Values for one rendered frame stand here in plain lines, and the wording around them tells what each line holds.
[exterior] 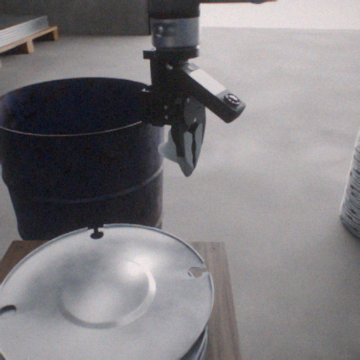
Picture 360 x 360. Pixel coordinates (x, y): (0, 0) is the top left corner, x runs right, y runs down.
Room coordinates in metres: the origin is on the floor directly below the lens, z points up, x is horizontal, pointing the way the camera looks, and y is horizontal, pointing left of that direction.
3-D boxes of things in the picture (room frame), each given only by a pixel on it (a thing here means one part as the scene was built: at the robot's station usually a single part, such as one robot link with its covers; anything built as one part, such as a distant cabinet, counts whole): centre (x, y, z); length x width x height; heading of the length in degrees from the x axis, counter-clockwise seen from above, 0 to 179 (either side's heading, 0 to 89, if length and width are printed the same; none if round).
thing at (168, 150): (0.61, 0.01, 0.50); 0.06 x 0.03 x 0.09; 59
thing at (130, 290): (0.41, 0.10, 0.40); 0.29 x 0.29 x 0.01
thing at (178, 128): (0.60, -0.01, 0.55); 0.05 x 0.02 x 0.09; 149
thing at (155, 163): (0.94, 0.24, 0.24); 0.42 x 0.42 x 0.48
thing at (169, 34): (0.63, 0.01, 0.69); 0.08 x 0.08 x 0.05
